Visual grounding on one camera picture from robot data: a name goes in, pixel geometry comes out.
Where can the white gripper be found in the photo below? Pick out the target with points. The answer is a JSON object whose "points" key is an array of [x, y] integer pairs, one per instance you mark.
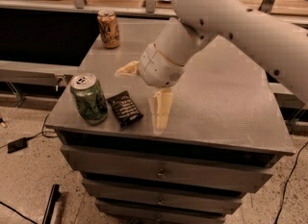
{"points": [[157, 64]]}

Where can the black rxbar chocolate bar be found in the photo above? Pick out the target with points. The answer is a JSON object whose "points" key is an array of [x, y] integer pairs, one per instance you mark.
{"points": [[124, 109]]}

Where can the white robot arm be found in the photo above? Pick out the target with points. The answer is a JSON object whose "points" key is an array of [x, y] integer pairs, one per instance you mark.
{"points": [[280, 48]]}

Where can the green soda can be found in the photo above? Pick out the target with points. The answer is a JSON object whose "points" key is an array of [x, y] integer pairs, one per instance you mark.
{"points": [[89, 98]]}

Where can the orange soda can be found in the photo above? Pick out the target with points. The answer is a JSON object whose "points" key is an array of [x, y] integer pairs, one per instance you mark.
{"points": [[109, 30]]}

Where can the grey drawer cabinet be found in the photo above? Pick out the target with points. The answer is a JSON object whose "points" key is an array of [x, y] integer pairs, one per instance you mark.
{"points": [[224, 134]]}

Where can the black bar on floor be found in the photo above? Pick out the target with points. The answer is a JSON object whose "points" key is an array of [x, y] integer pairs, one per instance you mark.
{"points": [[53, 199]]}

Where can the black power adapter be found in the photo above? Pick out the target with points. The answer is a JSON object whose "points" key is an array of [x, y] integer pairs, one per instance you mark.
{"points": [[17, 145]]}

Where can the grey metal shelf rail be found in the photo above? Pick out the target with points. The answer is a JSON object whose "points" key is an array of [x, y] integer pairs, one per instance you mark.
{"points": [[295, 11]]}

